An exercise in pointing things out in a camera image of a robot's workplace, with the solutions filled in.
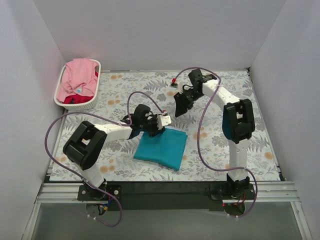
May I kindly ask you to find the teal t shirt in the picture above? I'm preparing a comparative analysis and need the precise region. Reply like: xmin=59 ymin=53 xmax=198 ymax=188
xmin=133 ymin=128 xmax=188 ymax=171

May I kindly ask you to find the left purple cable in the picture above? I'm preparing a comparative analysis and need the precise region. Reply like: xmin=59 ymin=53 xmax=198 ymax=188
xmin=44 ymin=91 xmax=168 ymax=228

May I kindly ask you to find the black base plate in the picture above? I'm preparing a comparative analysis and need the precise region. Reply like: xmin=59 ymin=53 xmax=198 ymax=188
xmin=76 ymin=180 xmax=256 ymax=212

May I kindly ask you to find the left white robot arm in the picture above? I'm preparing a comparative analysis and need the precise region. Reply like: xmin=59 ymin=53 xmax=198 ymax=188
xmin=62 ymin=104 xmax=172 ymax=188

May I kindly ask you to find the pink t shirt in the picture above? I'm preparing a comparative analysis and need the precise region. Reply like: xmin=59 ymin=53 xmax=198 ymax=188
xmin=57 ymin=58 xmax=99 ymax=102

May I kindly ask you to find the aluminium rail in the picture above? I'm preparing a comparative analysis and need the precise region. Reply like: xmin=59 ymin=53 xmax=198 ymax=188
xmin=36 ymin=181 xmax=301 ymax=203

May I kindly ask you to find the floral table mat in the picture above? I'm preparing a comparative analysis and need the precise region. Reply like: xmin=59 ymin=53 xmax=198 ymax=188
xmin=48 ymin=71 xmax=280 ymax=182

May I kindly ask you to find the purple cable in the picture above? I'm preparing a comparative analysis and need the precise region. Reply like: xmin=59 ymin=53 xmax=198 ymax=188
xmin=44 ymin=91 xmax=168 ymax=228
xmin=171 ymin=66 xmax=258 ymax=219

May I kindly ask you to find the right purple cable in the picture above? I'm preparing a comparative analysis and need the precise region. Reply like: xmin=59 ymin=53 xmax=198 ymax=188
xmin=171 ymin=66 xmax=258 ymax=219

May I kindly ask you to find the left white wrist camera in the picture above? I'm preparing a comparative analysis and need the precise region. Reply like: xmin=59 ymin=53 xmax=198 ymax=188
xmin=156 ymin=111 xmax=172 ymax=130

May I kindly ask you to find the white laundry basket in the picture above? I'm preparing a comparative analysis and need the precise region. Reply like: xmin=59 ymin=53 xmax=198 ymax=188
xmin=53 ymin=59 xmax=101 ymax=111

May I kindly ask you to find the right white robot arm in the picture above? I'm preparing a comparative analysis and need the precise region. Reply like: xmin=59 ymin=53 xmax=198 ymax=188
xmin=170 ymin=67 xmax=255 ymax=188

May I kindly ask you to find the red t shirt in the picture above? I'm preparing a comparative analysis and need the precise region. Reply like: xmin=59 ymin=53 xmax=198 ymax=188
xmin=56 ymin=70 xmax=99 ymax=105

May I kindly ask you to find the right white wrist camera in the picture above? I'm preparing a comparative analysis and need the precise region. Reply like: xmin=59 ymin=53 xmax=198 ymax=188
xmin=170 ymin=78 xmax=182 ymax=92

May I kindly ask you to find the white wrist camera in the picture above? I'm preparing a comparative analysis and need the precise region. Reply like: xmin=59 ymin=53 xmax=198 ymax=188
xmin=170 ymin=78 xmax=182 ymax=92
xmin=156 ymin=111 xmax=172 ymax=130

